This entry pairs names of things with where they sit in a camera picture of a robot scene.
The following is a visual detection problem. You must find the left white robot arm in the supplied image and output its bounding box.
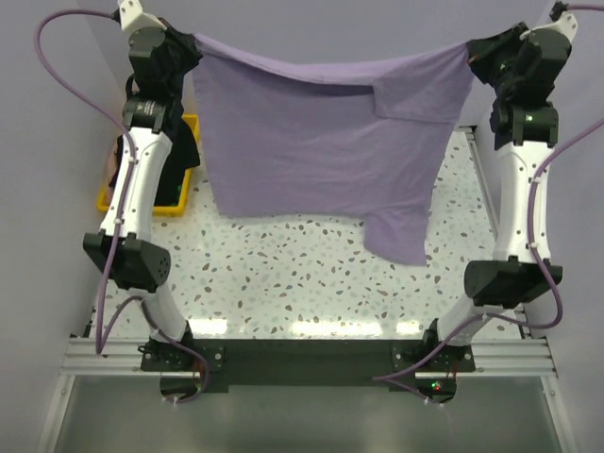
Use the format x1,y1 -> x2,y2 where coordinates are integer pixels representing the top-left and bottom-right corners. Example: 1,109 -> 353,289
83,23 -> 202,370

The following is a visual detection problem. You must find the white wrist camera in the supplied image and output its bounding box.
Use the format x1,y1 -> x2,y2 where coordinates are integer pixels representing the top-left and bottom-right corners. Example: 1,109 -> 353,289
520,1 -> 579,43
117,0 -> 166,35

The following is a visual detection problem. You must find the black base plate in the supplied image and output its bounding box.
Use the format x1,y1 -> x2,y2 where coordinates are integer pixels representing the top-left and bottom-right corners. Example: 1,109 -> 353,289
140,337 -> 476,395

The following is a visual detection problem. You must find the purple t shirt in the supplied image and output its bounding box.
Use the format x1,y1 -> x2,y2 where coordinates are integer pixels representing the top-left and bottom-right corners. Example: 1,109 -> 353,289
193,35 -> 474,266

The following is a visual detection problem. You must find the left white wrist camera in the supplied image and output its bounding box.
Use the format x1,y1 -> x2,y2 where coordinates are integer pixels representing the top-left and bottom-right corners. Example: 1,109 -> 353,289
117,0 -> 166,35

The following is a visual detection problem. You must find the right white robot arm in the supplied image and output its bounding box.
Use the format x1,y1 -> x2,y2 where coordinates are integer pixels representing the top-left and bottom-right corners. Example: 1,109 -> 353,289
416,12 -> 578,371

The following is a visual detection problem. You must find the black t shirt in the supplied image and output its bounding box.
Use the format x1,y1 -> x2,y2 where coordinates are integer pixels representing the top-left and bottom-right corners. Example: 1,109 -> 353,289
112,120 -> 200,207

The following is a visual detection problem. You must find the yellow plastic bin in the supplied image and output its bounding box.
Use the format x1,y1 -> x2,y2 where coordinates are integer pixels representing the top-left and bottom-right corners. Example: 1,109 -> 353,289
96,114 -> 200,217

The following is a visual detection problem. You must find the aluminium frame rail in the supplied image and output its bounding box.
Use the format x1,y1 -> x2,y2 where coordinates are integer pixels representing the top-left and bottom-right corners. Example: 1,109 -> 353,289
59,338 -> 556,378

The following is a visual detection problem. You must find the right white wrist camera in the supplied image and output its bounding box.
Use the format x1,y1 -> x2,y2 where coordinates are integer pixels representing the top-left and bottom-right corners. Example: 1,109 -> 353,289
520,1 -> 579,43

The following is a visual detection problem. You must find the pink t shirt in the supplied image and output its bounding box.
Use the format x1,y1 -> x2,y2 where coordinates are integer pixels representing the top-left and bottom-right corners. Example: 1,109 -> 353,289
104,145 -> 119,205

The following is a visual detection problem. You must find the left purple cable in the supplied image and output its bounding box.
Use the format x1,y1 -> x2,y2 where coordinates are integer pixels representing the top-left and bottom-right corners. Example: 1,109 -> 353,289
33,11 -> 211,405

